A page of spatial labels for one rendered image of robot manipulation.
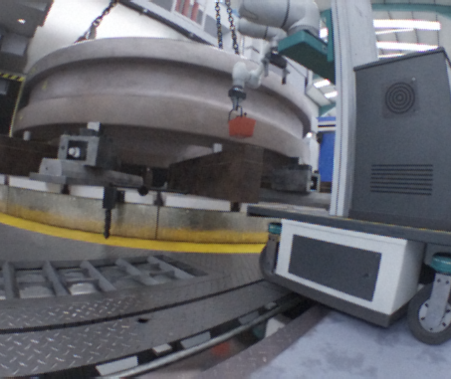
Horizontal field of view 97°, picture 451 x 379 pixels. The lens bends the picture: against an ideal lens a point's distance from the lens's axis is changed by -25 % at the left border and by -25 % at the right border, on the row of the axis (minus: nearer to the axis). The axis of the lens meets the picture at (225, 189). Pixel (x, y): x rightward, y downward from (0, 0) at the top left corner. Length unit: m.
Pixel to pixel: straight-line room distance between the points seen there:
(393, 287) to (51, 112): 2.85
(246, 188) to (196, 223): 0.42
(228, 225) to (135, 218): 0.65
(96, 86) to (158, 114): 0.79
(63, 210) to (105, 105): 1.00
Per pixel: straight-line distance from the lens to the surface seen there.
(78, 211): 1.93
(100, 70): 2.82
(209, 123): 2.38
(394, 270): 0.74
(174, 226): 1.81
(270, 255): 1.11
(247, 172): 1.72
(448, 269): 0.76
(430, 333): 0.84
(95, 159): 2.04
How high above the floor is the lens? 0.36
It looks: 1 degrees up
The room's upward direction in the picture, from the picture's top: 6 degrees clockwise
